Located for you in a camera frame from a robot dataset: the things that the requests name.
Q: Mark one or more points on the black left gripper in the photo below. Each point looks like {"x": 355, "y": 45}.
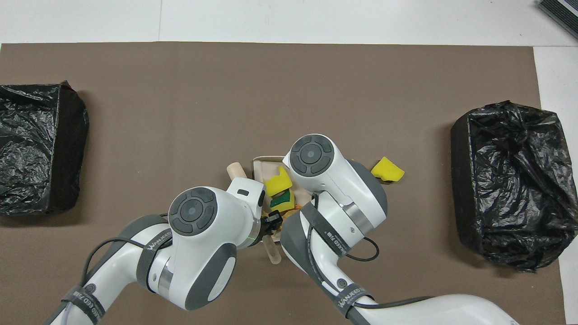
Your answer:
{"x": 271, "y": 222}

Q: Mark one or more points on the yellow green sponge piece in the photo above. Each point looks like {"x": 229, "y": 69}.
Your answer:
{"x": 282, "y": 198}

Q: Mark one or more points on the notched yellow sponge piece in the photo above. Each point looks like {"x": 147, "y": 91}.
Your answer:
{"x": 276, "y": 184}

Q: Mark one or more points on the beige plastic dustpan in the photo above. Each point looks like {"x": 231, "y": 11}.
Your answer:
{"x": 264, "y": 169}

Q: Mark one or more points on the beige hand brush black bristles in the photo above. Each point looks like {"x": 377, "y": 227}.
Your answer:
{"x": 235, "y": 170}

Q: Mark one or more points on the yellow sponge wedge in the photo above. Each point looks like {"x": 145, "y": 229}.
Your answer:
{"x": 387, "y": 170}

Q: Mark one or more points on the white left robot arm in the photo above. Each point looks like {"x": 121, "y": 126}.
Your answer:
{"x": 198, "y": 262}

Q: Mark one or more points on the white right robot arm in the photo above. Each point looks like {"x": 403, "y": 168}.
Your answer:
{"x": 334, "y": 189}

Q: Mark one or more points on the black bag lined bin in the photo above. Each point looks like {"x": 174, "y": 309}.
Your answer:
{"x": 496, "y": 198}
{"x": 67, "y": 180}

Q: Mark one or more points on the brown paper table mat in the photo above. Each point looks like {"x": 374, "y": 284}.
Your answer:
{"x": 180, "y": 90}

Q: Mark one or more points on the grey ribbed object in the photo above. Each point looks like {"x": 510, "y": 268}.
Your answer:
{"x": 562, "y": 11}

